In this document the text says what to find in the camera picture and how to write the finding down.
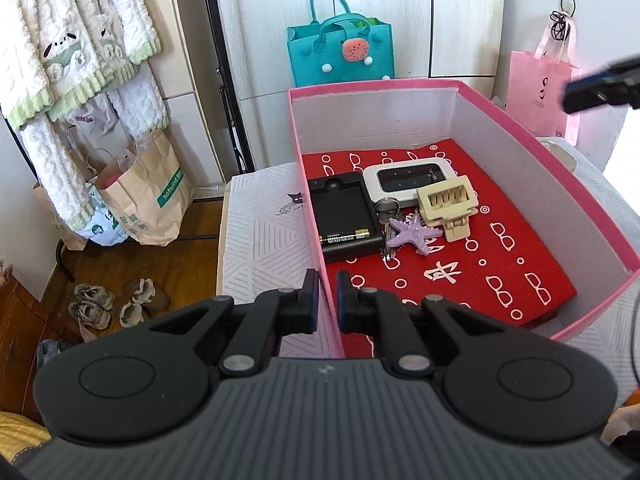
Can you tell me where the cream hair claw clip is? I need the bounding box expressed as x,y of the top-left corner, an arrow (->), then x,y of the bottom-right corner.
416,176 -> 478,243

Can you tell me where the pink storage box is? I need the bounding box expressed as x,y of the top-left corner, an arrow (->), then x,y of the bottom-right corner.
288,78 -> 639,342

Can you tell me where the pink paper gift bag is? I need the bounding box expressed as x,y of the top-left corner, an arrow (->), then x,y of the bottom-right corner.
506,13 -> 580,146

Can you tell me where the purple starfish hair clip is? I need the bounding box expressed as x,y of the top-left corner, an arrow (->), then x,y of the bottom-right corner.
385,214 -> 444,256

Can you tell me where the red patterned cloth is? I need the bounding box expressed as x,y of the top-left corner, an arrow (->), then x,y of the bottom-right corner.
303,139 -> 576,328

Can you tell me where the beige slipper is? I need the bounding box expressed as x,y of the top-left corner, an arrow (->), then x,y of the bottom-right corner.
119,278 -> 170,328

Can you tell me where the black battery charger case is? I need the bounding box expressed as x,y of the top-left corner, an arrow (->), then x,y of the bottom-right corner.
307,172 -> 383,262

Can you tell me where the white pocket wifi router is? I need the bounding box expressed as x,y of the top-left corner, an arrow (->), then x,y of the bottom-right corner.
362,157 -> 457,207

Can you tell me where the brown paper bag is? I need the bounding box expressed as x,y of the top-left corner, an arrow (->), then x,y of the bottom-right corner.
96,130 -> 193,246

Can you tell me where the grey sneaker left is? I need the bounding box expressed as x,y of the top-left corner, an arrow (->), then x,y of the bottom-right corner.
74,284 -> 116,311

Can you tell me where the grey sneaker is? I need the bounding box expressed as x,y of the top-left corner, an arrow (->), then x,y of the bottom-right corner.
68,299 -> 112,330
74,284 -> 116,311

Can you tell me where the grey sneaker right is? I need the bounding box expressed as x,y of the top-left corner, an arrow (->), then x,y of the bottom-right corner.
68,299 -> 112,330

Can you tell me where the teal felt tote bag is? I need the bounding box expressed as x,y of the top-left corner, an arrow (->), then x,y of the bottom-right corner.
286,0 -> 395,88

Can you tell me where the white green hanging pajamas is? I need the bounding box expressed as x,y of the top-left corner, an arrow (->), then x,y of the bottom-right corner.
1,0 -> 169,231

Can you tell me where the black coat rack pole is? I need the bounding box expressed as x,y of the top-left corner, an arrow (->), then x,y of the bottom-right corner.
204,0 -> 256,174

